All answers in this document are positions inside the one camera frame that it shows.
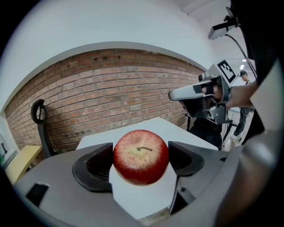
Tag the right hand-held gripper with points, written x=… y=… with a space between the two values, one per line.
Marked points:
x=218 y=115

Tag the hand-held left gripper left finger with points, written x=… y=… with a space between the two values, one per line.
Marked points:
x=62 y=177

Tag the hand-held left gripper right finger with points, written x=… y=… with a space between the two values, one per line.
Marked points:
x=210 y=177

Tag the red apple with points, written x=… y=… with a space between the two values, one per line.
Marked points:
x=137 y=159

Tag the person's right forearm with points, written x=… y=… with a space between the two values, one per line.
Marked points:
x=241 y=94

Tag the person's right hand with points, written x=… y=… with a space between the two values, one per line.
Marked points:
x=218 y=94

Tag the black office chair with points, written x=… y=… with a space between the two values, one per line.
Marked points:
x=206 y=135
x=42 y=135

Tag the yellow wooden desk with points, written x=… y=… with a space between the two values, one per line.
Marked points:
x=22 y=161

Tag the black monitor mount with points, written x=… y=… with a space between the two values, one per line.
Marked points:
x=231 y=17

